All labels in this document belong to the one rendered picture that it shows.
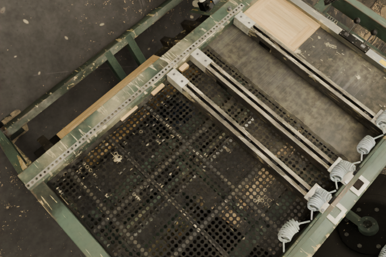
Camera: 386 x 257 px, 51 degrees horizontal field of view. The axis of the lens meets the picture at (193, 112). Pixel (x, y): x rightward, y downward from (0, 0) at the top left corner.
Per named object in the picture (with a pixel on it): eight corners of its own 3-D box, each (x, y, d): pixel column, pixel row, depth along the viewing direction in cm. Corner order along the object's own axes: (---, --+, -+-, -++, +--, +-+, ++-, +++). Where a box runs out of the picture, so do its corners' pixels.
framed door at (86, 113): (154, 57, 302) (153, 54, 301) (199, 72, 260) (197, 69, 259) (58, 136, 275) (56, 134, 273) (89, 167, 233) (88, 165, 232)
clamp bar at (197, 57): (199, 52, 245) (200, 28, 224) (362, 187, 211) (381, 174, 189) (188, 62, 242) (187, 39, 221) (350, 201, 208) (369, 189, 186)
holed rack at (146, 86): (240, 3, 255) (240, 3, 255) (244, 6, 255) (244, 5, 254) (24, 185, 205) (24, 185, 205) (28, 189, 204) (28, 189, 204)
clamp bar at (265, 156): (177, 71, 240) (175, 49, 218) (340, 214, 205) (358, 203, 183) (164, 82, 237) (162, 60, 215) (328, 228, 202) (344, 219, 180)
